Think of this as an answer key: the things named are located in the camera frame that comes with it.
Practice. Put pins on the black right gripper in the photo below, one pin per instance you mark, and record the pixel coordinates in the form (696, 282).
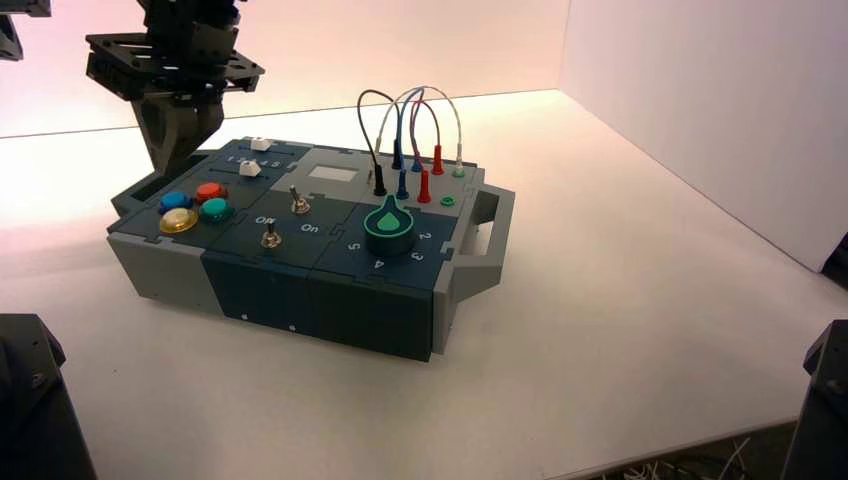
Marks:
(185, 60)

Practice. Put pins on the metal toggle switch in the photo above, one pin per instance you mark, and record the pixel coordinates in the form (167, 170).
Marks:
(299, 202)
(270, 236)

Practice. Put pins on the red push button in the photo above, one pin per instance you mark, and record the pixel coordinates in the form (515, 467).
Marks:
(210, 192)

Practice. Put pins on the blue push button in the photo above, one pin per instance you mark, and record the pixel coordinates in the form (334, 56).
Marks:
(174, 201)

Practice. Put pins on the white slider knob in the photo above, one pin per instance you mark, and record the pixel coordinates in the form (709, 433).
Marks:
(250, 168)
(260, 143)

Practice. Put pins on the black equipment piece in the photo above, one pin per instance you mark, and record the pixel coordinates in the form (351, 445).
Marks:
(838, 265)

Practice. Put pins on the grey and blue task box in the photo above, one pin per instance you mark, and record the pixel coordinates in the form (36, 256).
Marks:
(371, 311)

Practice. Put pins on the yellow push button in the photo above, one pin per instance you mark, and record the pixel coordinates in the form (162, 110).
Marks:
(178, 220)

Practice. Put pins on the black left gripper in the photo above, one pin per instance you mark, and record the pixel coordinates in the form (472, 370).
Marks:
(26, 6)

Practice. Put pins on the white display screen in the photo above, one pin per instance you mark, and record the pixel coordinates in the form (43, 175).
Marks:
(331, 173)

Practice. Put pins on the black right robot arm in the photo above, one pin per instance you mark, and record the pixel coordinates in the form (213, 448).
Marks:
(821, 411)

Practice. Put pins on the green banana socket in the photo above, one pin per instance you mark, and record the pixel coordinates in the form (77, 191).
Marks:
(447, 200)

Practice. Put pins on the green push button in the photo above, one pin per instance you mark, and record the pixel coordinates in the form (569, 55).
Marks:
(216, 210)

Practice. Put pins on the dark green rotary knob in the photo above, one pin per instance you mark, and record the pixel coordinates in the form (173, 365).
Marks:
(389, 235)

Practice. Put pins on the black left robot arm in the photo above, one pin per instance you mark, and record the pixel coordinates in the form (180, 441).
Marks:
(33, 411)

